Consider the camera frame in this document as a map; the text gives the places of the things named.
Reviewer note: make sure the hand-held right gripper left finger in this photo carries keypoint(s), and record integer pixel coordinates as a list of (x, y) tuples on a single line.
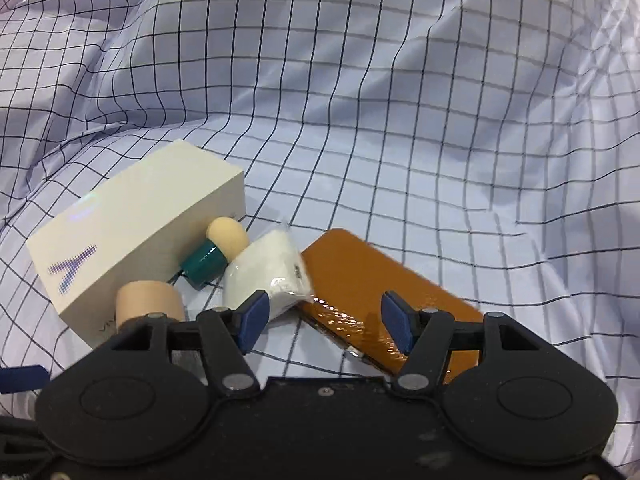
[(254, 320)]

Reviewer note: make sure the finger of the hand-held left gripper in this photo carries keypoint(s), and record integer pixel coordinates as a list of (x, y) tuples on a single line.
[(20, 380)]

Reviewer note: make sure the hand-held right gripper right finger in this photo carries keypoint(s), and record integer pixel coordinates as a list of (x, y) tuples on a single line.
[(397, 320)]

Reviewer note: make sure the white packet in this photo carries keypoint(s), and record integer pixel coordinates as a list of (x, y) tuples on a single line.
[(265, 265)]

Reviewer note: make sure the brown leather case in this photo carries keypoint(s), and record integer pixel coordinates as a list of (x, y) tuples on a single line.
[(350, 275)]

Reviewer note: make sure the beige tape roll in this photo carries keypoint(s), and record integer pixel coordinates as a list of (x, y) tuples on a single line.
[(147, 297)]

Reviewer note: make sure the white cardboard box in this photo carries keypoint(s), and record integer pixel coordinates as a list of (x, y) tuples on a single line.
[(140, 210)]

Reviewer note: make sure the white checked bed sheet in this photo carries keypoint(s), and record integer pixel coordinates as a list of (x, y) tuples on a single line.
[(400, 110)]

